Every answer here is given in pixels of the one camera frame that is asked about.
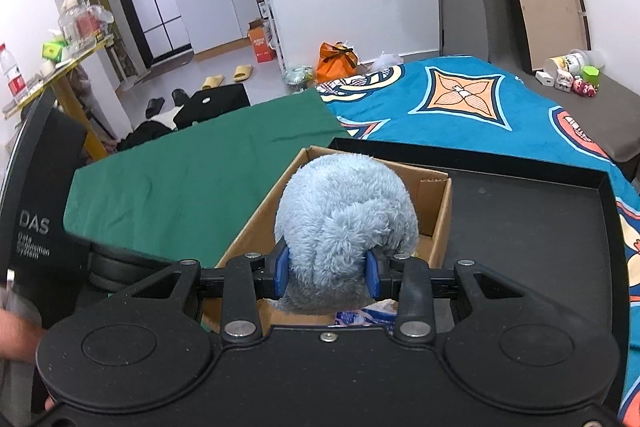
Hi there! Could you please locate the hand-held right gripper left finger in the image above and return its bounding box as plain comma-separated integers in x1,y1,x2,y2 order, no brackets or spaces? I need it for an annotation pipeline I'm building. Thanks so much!
117,241,290,339

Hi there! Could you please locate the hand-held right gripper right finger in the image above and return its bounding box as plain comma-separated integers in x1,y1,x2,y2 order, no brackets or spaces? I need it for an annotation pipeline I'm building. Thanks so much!
365,251,526,340

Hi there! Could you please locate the purple tissue pack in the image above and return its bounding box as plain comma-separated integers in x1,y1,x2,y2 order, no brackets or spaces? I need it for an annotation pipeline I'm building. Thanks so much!
332,299,401,328

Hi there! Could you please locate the blue fluffy plush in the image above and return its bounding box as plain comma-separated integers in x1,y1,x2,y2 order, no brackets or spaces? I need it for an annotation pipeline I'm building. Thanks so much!
274,153,420,314

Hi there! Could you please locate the brown cardboard box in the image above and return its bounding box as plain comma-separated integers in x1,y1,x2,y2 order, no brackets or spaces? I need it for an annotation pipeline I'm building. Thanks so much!
200,146,453,338

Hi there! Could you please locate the black tray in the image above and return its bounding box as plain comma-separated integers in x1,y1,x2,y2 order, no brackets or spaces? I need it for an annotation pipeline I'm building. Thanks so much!
327,137,631,413

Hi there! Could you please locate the person's left hand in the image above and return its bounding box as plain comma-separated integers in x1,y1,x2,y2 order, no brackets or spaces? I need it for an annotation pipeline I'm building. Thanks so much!
0,307,49,364

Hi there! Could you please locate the yellow table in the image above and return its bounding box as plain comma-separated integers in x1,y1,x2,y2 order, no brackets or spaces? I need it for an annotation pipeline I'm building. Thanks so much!
0,34,118,160

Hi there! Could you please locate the clear bottle red label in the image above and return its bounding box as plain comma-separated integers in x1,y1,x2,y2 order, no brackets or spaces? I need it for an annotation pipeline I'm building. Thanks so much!
0,44,28,105

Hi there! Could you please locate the black white clothing pile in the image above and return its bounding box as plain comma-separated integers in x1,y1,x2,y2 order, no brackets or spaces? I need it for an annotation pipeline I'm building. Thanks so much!
117,104,186,152

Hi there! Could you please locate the green cloth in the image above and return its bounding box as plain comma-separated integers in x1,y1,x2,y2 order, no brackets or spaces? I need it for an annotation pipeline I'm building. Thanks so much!
64,88,351,270

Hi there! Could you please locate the blue patterned blanket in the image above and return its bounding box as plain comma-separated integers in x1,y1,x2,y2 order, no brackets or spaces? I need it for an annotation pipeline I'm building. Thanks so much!
315,55,640,427

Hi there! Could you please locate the clear plastic jar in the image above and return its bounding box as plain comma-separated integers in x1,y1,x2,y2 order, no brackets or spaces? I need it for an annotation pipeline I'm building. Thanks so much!
57,0,108,46

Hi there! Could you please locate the orange bag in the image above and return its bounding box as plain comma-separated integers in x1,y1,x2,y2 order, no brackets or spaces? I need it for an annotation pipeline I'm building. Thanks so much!
316,41,360,84

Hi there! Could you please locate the clear plastic bag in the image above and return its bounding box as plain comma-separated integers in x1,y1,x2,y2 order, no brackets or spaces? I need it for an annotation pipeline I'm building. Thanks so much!
367,52,403,72

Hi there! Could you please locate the orange cardboard box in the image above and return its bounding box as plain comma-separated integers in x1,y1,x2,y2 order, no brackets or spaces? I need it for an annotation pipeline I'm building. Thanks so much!
247,19,277,64

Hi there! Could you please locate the white storage rack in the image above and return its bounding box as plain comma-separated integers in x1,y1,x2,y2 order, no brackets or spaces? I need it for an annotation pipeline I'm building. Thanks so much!
255,0,286,70

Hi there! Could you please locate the white kitchen cabinet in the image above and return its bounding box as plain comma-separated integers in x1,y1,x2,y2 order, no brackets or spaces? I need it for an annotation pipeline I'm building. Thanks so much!
170,0,268,55

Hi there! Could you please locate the grey bench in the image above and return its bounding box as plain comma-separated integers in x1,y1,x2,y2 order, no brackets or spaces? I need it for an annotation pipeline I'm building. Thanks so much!
487,72,640,180

